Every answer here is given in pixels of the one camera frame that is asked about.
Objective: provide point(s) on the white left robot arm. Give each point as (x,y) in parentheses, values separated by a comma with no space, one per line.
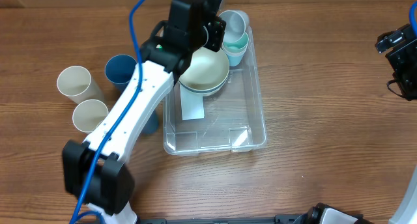
(95,170)

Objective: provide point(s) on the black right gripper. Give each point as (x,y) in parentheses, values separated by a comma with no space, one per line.
(408,42)

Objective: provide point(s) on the mint small cup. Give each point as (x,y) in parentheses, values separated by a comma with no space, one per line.
(238,46)

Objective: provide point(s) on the grey small cup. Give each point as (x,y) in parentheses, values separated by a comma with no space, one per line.
(237,22)

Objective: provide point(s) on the light blue small cup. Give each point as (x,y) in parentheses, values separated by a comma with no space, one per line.
(234,58)

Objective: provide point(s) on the cream tall cup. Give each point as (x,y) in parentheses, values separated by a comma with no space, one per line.
(89,114)
(77,84)

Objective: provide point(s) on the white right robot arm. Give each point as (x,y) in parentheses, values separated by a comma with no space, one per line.
(406,213)

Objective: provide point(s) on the dark blue tall cup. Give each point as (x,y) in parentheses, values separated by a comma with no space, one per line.
(119,70)
(150,123)

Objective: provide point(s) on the cream bowl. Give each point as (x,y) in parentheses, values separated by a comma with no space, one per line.
(208,63)

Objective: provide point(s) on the white label in bin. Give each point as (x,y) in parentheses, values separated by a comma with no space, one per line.
(191,105)

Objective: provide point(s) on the clear plastic storage bin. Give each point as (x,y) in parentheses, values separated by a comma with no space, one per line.
(233,120)

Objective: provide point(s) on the blue bowl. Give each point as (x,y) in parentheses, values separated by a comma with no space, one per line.
(203,85)

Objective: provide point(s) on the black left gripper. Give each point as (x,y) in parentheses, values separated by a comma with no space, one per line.
(217,26)

